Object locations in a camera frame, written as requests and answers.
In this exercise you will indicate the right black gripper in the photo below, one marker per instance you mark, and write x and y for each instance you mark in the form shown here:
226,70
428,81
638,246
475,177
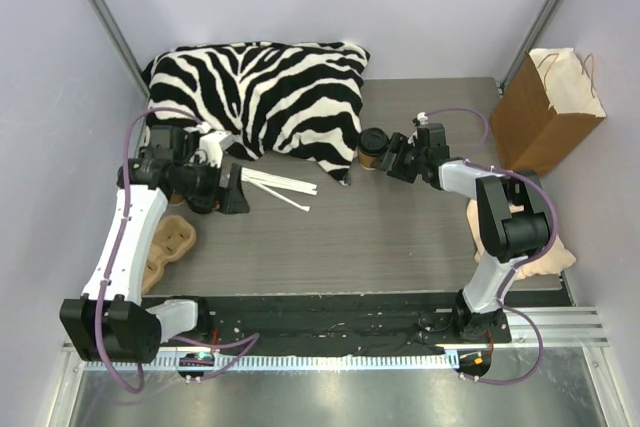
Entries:
395,156

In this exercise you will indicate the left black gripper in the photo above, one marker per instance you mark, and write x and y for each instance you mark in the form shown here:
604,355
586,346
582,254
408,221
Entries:
223,187

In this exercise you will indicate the brown paper coffee cup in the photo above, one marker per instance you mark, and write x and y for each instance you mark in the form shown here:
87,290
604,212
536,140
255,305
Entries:
369,161

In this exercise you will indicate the black cup lid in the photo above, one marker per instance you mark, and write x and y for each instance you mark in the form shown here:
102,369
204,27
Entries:
373,141

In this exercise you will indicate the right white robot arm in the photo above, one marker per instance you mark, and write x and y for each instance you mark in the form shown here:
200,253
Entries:
516,221

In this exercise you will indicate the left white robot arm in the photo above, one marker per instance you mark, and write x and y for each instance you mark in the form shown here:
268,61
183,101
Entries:
108,318

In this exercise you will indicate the white wrapped straw upper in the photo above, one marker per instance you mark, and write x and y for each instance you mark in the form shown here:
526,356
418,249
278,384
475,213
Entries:
274,181

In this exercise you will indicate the cardboard cup carrier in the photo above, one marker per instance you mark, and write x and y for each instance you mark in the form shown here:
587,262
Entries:
173,239

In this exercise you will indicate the zebra print pillow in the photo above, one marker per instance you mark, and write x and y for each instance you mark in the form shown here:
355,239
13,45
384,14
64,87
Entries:
303,100

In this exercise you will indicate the brown paper bag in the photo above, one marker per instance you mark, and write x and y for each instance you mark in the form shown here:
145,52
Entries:
548,109

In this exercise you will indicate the beige folded cloth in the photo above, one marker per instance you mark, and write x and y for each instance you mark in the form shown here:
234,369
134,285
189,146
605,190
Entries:
555,261

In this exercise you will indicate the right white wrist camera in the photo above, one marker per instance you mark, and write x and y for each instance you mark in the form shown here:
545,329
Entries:
421,119

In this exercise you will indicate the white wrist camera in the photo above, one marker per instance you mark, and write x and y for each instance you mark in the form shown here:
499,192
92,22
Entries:
212,144
421,119

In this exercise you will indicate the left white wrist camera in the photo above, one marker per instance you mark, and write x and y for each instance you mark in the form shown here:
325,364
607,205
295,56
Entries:
212,144

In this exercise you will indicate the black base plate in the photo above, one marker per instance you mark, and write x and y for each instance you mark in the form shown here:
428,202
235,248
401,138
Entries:
337,325

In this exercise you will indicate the white slotted cable duct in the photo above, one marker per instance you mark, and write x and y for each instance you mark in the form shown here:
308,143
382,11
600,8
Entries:
191,360

